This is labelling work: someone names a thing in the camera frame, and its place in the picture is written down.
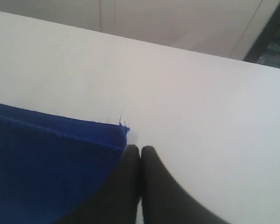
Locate blue towel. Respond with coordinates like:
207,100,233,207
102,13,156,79
0,104,129,224

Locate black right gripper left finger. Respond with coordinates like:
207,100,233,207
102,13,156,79
56,145,140,224

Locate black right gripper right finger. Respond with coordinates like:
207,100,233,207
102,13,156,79
141,146,227,224

